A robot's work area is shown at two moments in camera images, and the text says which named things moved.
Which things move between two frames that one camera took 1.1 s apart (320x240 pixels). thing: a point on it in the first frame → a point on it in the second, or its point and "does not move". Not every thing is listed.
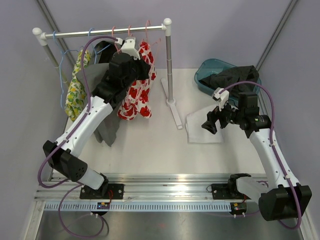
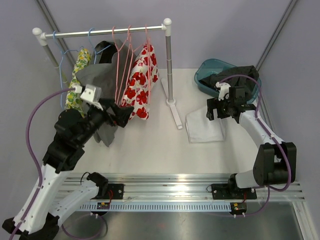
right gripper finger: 213,116 → 212,103
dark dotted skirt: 231,74 does not move
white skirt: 196,133 does not move
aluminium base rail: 210,188 does not move
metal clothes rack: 39,33 does not move
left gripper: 144,68 → 122,113
